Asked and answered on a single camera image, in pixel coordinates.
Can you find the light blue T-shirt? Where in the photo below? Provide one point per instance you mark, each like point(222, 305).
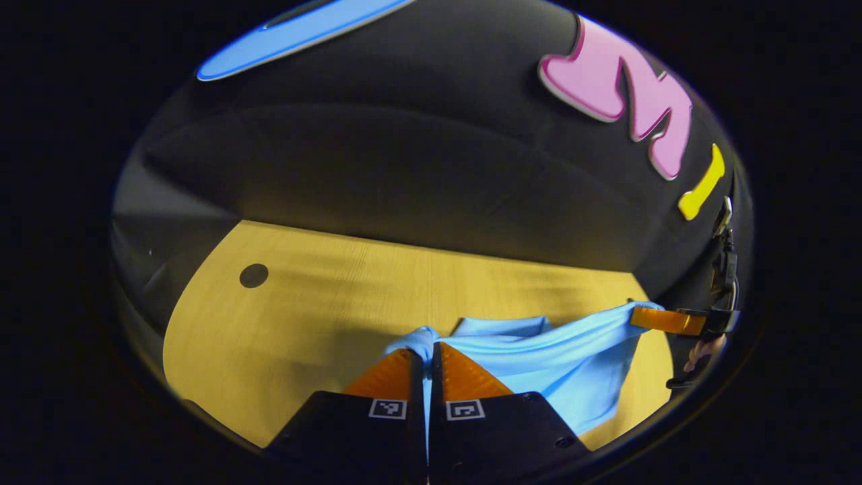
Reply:
point(572, 364)

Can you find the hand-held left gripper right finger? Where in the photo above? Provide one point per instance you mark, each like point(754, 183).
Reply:
point(498, 438)

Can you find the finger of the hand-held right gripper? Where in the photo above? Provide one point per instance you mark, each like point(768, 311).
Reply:
point(667, 320)

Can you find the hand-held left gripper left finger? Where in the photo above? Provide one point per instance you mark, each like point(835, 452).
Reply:
point(350, 438)

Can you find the black backdrop cloth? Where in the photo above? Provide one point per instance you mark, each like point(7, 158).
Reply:
point(417, 162)

